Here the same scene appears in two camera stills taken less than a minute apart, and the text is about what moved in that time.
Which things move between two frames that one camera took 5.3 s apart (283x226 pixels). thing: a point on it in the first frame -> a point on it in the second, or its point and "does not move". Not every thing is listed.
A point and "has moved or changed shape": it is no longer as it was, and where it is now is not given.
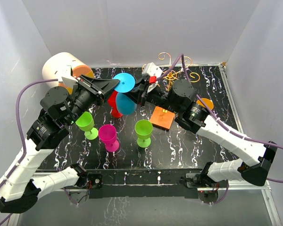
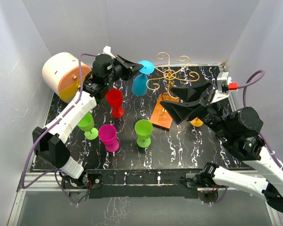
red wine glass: x=112 y=101 does not move
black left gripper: x=104 y=87 -> x=127 y=66
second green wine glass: x=85 y=122 does not move
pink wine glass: x=107 y=134 does not move
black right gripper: x=141 y=92 -> x=179 y=110
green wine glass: x=144 y=129 does not move
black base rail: x=139 y=183 does not move
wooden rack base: x=162 y=118 does not move
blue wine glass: x=126 y=102 has moved or changed shape
